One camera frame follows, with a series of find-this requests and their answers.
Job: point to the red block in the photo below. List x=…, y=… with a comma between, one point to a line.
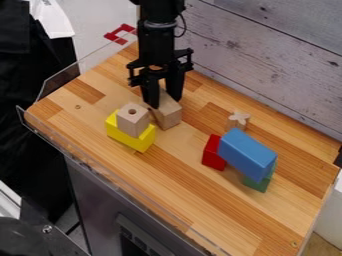
x=213, y=155

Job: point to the blue block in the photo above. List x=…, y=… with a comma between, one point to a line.
x=247, y=154

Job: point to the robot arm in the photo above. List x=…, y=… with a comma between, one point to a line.
x=158, y=10

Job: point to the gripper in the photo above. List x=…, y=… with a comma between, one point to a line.
x=156, y=43

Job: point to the wooden block with hole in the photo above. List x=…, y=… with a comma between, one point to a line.
x=132, y=121

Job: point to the white board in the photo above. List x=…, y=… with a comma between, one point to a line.
x=98, y=23

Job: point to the wooden cross-shaped block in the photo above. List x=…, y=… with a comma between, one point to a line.
x=238, y=119

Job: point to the plain wooden cube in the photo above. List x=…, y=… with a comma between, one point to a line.
x=170, y=115

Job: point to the yellow block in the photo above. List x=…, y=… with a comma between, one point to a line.
x=135, y=140

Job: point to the green block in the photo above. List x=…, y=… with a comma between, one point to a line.
x=258, y=185

